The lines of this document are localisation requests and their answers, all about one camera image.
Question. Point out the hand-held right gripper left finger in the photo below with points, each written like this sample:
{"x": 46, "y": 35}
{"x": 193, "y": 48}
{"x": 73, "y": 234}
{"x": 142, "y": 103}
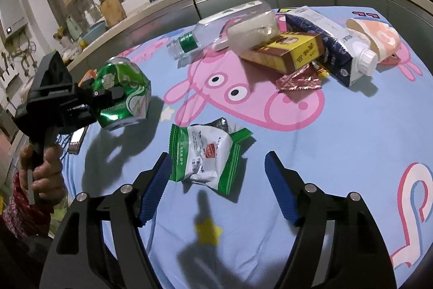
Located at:
{"x": 155, "y": 187}

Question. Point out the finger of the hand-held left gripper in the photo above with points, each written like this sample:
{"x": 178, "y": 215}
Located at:
{"x": 108, "y": 97}
{"x": 87, "y": 84}

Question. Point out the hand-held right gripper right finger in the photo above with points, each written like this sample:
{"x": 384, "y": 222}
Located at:
{"x": 282, "y": 187}

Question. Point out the crushed green can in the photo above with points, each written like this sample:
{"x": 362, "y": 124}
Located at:
{"x": 128, "y": 89}

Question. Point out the green and white snack packet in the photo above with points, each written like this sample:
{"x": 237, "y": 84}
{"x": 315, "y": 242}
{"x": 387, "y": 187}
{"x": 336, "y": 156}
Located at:
{"x": 203, "y": 157}

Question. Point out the dark blue carton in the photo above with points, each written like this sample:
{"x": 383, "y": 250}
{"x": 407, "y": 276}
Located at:
{"x": 324, "y": 35}

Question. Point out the person's left hand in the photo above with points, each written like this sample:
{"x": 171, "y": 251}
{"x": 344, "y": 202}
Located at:
{"x": 47, "y": 170}

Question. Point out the black phone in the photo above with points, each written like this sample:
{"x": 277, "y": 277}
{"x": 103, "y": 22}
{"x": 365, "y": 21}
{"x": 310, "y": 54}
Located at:
{"x": 77, "y": 140}

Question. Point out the blue basin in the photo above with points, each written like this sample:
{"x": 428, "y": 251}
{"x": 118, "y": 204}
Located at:
{"x": 93, "y": 33}

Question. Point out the blue printed blanket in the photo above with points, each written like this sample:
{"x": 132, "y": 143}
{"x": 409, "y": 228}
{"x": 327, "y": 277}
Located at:
{"x": 338, "y": 157}

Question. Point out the wooden cutting board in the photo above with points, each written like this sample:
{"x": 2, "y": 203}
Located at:
{"x": 112, "y": 9}

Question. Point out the white water heater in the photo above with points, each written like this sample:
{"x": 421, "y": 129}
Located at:
{"x": 12, "y": 14}

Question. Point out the red foil wrapper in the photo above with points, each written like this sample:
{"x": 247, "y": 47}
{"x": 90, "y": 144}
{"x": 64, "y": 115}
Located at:
{"x": 297, "y": 82}

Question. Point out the clear plastic bottle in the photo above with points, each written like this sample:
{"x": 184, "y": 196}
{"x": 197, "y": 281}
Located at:
{"x": 209, "y": 25}

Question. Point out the brown and yellow box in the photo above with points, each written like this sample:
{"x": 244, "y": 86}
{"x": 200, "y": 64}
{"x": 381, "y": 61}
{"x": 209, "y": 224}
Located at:
{"x": 287, "y": 52}

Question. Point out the pink paper cup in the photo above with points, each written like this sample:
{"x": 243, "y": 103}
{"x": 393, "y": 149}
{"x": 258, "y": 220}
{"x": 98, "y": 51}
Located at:
{"x": 382, "y": 38}

